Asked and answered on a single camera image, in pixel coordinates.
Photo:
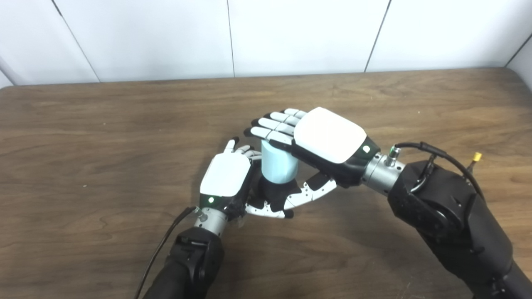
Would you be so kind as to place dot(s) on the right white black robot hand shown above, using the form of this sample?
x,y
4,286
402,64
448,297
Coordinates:
x,y
328,133

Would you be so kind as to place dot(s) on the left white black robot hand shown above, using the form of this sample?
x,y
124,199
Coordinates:
x,y
224,174

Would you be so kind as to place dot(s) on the black nozzle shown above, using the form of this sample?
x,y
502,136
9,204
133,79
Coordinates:
x,y
274,193

